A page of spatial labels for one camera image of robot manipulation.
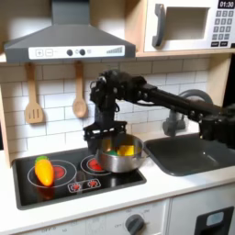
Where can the yellow block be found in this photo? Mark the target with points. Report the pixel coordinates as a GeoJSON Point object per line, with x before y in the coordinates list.
{"type": "Point", "coordinates": [126, 150]}

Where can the green block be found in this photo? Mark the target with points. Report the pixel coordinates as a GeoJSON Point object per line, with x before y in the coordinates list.
{"type": "Point", "coordinates": [112, 152]}

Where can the orange toy carrot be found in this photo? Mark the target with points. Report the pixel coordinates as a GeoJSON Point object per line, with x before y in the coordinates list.
{"type": "Point", "coordinates": [45, 172]}

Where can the steel pot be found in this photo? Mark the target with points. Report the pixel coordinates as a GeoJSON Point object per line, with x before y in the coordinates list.
{"type": "Point", "coordinates": [122, 163]}

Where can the wooden spoon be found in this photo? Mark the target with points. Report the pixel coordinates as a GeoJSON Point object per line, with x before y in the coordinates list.
{"type": "Point", "coordinates": [80, 105]}

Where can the dark grey tap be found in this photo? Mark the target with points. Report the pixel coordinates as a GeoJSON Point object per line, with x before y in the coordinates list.
{"type": "Point", "coordinates": [174, 124]}

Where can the dark grey sink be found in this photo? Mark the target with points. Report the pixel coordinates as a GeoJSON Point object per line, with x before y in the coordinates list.
{"type": "Point", "coordinates": [180, 156]}

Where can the wooden slotted spatula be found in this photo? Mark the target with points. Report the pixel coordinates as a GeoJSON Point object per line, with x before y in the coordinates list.
{"type": "Point", "coordinates": [33, 113]}

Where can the black stove top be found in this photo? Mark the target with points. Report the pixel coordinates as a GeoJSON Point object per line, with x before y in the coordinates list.
{"type": "Point", "coordinates": [36, 192]}

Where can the grey oven knob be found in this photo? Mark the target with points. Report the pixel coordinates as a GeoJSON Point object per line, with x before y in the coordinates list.
{"type": "Point", "coordinates": [134, 224]}

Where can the grey range hood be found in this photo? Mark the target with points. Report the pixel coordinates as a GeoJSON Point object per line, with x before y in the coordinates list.
{"type": "Point", "coordinates": [70, 36]}

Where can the wooden shelf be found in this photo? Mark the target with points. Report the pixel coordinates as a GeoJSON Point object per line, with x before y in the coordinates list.
{"type": "Point", "coordinates": [183, 53]}

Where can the black cabinet door panel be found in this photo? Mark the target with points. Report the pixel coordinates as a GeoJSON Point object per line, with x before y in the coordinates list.
{"type": "Point", "coordinates": [214, 221]}

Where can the white toy microwave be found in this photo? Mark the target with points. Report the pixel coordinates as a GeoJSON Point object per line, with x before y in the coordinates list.
{"type": "Point", "coordinates": [189, 24]}

